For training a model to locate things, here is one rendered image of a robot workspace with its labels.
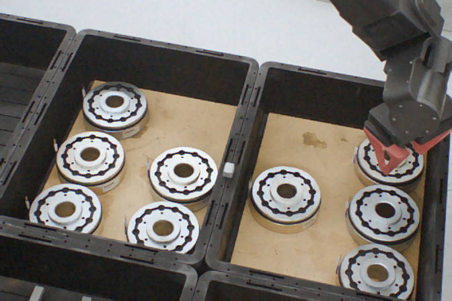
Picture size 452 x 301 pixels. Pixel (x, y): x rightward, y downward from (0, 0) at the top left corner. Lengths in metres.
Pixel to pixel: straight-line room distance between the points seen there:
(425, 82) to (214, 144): 0.47
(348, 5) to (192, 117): 0.51
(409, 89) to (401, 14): 0.08
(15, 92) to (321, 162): 0.52
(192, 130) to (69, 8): 0.54
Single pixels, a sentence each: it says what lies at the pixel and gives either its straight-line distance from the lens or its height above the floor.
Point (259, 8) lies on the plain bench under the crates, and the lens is 1.79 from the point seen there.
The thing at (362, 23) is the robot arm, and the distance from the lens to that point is 0.96.
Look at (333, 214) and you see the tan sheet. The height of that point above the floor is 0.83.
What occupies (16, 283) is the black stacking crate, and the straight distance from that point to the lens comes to 1.21.
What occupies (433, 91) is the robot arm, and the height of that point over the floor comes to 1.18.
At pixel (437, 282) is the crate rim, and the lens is 1.11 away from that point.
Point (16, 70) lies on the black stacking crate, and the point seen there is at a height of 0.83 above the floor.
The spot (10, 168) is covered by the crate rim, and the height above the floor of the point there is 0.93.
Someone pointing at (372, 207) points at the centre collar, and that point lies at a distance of 1.24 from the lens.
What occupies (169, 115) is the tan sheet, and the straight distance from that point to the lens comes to 1.38.
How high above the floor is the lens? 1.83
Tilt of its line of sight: 48 degrees down
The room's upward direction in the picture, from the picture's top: 3 degrees clockwise
